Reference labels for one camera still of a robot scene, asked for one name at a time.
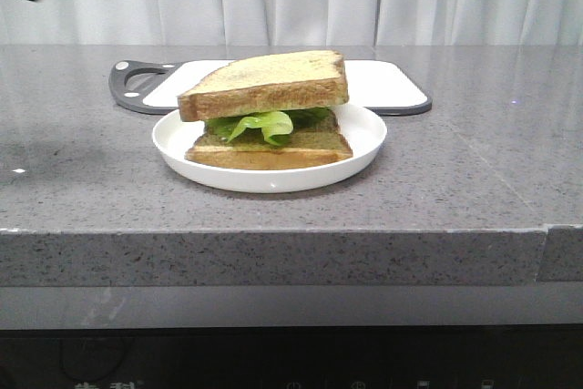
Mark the toasted bread slice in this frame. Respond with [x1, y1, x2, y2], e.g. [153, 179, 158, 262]
[185, 119, 353, 170]
[178, 50, 349, 122]

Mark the white round plate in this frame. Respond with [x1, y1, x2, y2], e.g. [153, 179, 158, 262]
[151, 104, 387, 193]

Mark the white cutting board grey rim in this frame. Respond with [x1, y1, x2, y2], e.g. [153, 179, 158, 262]
[108, 59, 433, 117]

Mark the black appliance control panel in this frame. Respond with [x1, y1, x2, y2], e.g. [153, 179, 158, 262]
[1, 325, 582, 388]

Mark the green lettuce leaf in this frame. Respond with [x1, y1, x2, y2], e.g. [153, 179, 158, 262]
[205, 107, 337, 147]

